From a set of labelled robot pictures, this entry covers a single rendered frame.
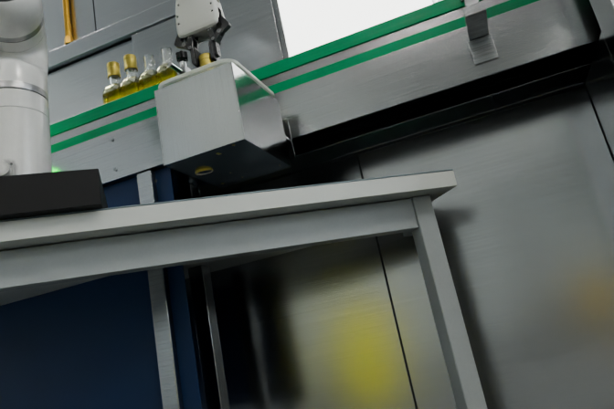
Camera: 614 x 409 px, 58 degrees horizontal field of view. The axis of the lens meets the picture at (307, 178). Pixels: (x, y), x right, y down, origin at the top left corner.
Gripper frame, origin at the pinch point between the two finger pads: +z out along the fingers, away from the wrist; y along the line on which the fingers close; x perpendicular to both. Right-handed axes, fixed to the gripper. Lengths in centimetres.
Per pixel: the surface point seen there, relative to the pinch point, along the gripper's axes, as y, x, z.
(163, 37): 29, -35, -34
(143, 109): 22.5, -9.2, 1.5
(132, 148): 25.3, -7.0, 11.4
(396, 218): -29, -9, 43
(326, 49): -22.3, -17.7, -1.3
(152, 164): 20.8, -6.9, 16.9
